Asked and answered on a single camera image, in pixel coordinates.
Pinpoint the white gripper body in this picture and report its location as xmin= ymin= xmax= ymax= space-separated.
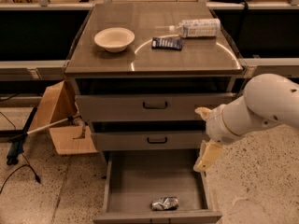
xmin=206 ymin=104 xmax=247 ymax=145

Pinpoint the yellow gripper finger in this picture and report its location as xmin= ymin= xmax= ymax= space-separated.
xmin=195 ymin=107 xmax=211 ymax=121
xmin=193 ymin=140 xmax=223 ymax=173

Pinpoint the silver redbull can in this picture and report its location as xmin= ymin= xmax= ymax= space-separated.
xmin=151 ymin=197 xmax=178 ymax=211

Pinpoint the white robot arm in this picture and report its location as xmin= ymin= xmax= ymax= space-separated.
xmin=193 ymin=74 xmax=299 ymax=173

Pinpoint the middle grey drawer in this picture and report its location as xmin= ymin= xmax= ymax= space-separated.
xmin=92 ymin=131 xmax=208 ymax=151

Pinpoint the top grey drawer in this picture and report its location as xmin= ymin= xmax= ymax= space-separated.
xmin=75 ymin=92 xmax=235 ymax=121

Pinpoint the grey drawer cabinet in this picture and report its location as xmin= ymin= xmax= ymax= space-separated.
xmin=64 ymin=1 xmax=244 ymax=161

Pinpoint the bottom grey open drawer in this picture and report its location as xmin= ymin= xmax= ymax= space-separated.
xmin=93 ymin=149 xmax=222 ymax=224

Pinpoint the dark blue snack packet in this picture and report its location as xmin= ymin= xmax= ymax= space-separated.
xmin=151 ymin=37 xmax=182 ymax=50

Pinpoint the clear plastic water bottle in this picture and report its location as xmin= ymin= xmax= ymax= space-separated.
xmin=169 ymin=19 xmax=221 ymax=38

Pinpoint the white bowl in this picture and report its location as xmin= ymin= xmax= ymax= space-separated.
xmin=93 ymin=27 xmax=135 ymax=53

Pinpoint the brown cardboard box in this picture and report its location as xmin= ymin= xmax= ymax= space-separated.
xmin=29 ymin=81 xmax=96 ymax=155

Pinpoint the white grabber stick tool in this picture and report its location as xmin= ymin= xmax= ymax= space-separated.
xmin=7 ymin=116 xmax=75 ymax=165

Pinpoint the black floor cable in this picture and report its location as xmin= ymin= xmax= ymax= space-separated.
xmin=0 ymin=152 xmax=42 ymax=195

